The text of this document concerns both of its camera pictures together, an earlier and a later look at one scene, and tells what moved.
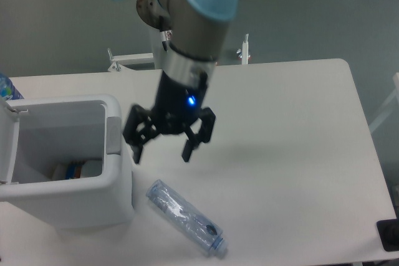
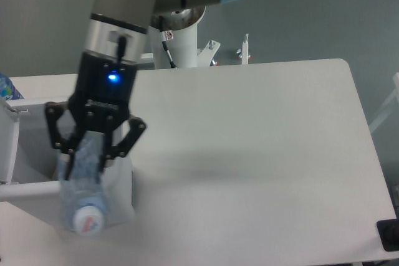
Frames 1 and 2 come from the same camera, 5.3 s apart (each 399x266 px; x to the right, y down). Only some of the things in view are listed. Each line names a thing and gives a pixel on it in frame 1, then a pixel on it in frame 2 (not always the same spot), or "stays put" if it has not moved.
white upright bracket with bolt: [244, 52] stays put
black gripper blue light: [174, 107] to [105, 87]
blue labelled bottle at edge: [7, 89] stays put
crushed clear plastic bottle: [186, 218] to [83, 198]
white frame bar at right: [396, 81] stays put
